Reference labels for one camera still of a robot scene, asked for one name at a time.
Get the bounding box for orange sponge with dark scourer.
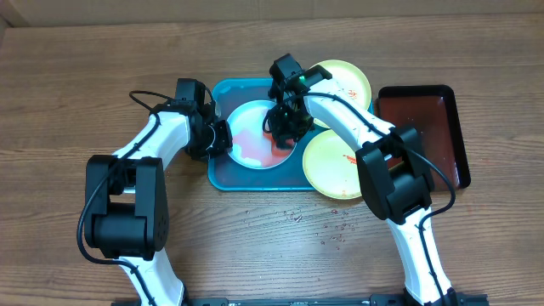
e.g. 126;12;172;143
273;136;297;150

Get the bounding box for light blue plate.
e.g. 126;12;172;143
227;100;296;170

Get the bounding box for yellow-green plate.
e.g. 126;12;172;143
317;59;373;113
302;129;361;200

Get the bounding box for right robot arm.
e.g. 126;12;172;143
263;64;458;305

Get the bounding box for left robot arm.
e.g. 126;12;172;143
76;99;232;305

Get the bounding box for teal plastic tray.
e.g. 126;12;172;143
207;77;325;191

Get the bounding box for black red lacquer tray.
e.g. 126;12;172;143
375;85;471;190

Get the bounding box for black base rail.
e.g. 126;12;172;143
110;292;490;306

